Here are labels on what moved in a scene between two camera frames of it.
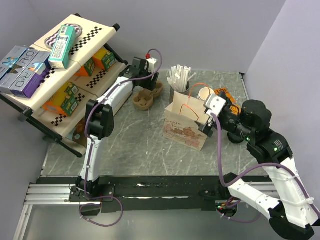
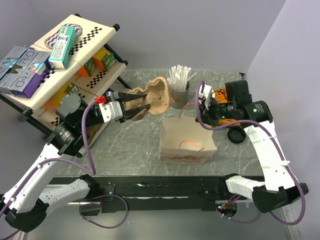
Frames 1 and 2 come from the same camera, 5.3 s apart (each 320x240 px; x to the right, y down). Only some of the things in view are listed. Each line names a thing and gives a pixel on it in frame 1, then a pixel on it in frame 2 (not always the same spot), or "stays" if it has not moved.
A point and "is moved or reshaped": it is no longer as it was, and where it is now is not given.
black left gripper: (151, 85) → (122, 96)
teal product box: (59, 57) stays
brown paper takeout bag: (179, 119) is moved or reshaped
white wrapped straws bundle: (178, 76) stays
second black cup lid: (235, 138) stays
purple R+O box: (32, 77) stays
